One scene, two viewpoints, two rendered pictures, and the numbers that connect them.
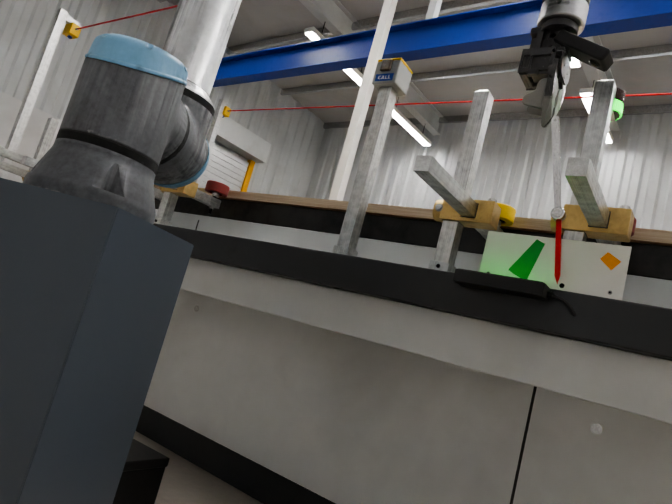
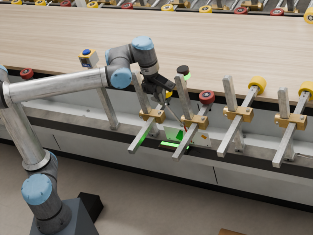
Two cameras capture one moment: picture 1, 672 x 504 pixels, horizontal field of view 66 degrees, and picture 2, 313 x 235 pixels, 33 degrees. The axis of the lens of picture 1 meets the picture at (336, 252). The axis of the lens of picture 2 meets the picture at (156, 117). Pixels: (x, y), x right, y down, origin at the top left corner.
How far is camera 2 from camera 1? 2.33 m
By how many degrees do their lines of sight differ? 48
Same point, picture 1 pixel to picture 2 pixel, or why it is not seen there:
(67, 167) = (50, 227)
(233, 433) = (109, 157)
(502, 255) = (171, 133)
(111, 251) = not seen: outside the picture
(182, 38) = (27, 154)
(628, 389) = (223, 164)
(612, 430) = not seen: hidden behind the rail
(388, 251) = (129, 95)
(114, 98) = (45, 210)
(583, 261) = (196, 136)
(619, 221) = (201, 126)
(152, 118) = (55, 202)
